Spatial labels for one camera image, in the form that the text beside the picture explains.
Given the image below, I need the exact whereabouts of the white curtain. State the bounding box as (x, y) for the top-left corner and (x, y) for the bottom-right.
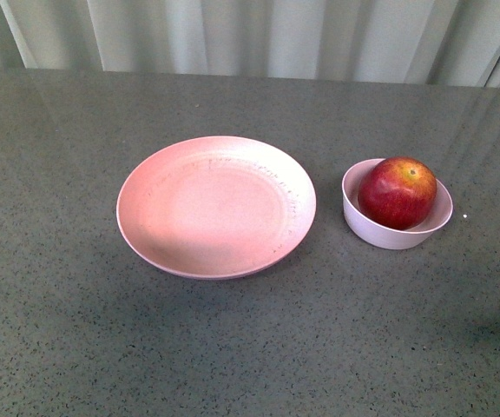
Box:
(0, 1), (500, 88)

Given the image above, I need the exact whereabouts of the red apple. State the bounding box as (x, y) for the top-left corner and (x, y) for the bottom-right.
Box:
(358, 156), (437, 230)

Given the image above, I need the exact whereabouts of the pink plate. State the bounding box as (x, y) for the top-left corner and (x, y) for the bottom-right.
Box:
(116, 136), (316, 280)

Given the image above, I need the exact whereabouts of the pale pink bowl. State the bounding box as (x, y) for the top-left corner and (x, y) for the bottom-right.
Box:
(341, 158), (453, 250)

